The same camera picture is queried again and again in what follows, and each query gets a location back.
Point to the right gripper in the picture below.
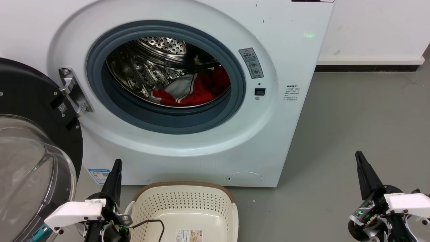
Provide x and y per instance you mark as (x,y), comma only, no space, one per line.
(368,218)

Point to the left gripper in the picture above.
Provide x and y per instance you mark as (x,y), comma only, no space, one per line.
(112,223)

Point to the red and white garment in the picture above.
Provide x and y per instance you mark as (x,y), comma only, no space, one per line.
(198,90)

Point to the cream perforated laundry basket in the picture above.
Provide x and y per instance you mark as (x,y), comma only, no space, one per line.
(188,208)

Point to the white printed product label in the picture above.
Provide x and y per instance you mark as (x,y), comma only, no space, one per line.
(189,235)

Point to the washing machine door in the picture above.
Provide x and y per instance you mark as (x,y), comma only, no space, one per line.
(30,101)

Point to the stainless steel washing machine drum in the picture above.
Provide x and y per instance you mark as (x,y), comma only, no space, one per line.
(144,67)

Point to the blue and white energy label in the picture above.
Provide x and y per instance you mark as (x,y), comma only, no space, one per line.
(99,175)

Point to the grey rubber door gasket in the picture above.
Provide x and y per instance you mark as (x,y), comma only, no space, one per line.
(168,119)

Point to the small QR code sticker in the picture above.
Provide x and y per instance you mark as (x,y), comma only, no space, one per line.
(62,107)

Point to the white front-load washing machine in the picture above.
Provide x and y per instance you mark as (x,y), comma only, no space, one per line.
(208,158)

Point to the small white text sticker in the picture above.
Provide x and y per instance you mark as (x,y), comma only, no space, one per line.
(292,92)

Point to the round white filter cover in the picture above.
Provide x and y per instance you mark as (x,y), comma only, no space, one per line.
(244,178)

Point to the black door latch slot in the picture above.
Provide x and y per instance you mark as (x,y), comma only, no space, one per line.
(259,91)

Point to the grey warning sticker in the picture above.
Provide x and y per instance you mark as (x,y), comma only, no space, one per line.
(251,63)

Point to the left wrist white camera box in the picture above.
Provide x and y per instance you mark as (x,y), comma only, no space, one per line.
(75,212)

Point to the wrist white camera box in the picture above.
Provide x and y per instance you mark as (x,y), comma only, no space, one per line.
(411,203)
(75,212)

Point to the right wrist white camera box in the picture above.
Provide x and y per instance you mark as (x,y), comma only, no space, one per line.
(411,203)

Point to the white wall baseboard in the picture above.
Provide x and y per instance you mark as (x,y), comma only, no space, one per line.
(369,61)

